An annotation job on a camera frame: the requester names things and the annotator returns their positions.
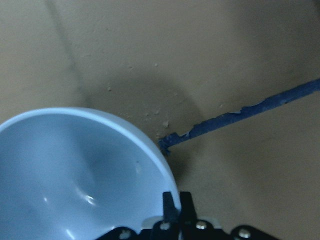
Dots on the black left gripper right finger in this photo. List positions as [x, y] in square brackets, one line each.
[188, 212]

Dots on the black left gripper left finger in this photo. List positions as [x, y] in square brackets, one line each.
[170, 213]

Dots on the blue bowl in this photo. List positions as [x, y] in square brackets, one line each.
[71, 173]

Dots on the torn blue tape bits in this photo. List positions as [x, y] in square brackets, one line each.
[245, 112]

